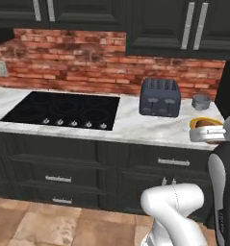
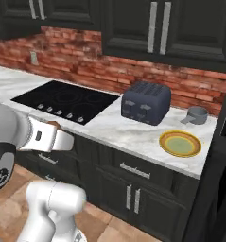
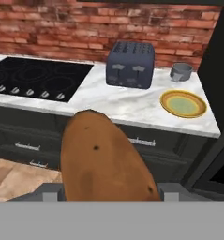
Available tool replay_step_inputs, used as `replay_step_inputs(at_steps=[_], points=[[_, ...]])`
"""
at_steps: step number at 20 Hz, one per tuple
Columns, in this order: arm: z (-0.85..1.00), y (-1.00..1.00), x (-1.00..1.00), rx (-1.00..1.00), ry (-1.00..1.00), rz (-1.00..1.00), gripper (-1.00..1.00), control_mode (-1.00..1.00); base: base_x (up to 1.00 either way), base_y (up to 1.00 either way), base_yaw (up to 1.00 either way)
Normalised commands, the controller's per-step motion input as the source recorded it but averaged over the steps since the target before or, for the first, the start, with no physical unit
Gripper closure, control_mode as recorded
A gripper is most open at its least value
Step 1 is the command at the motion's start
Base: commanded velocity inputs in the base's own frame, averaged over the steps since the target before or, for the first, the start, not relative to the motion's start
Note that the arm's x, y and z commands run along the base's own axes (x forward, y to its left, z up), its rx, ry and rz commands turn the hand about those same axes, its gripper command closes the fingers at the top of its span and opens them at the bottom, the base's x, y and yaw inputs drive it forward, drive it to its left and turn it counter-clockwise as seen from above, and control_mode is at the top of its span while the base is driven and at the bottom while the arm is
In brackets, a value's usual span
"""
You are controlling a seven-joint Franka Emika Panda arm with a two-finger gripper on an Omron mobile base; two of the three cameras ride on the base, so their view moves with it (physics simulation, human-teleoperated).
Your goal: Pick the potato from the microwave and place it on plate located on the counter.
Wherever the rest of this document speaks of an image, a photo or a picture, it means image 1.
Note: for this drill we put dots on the black hob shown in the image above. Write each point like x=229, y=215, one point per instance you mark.
x=62, y=107

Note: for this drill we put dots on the grey round bowl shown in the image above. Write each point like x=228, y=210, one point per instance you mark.
x=201, y=102

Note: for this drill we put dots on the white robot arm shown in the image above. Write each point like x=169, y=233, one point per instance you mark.
x=171, y=208

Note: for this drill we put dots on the yellow plate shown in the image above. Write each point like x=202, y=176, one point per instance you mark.
x=193, y=122

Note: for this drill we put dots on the dark grey toaster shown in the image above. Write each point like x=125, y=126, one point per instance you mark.
x=159, y=97

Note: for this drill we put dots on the dark drawer front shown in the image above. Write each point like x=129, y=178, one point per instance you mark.
x=55, y=147
x=142, y=160
x=84, y=177
x=84, y=200

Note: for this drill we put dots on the dark wall cupboard door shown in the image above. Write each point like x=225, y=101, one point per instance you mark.
x=222, y=29
x=87, y=14
x=10, y=12
x=155, y=25

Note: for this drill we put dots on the dark base cupboard door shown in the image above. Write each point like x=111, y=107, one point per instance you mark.
x=132, y=192

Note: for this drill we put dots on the silver hob knob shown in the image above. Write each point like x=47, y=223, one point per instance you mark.
x=88, y=124
x=59, y=122
x=46, y=121
x=73, y=123
x=103, y=125

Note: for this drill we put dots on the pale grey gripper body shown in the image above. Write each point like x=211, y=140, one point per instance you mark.
x=207, y=135

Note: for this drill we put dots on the grey wall socket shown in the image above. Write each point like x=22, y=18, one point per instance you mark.
x=2, y=68

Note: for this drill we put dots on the black extractor hood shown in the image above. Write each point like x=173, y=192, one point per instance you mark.
x=0, y=36

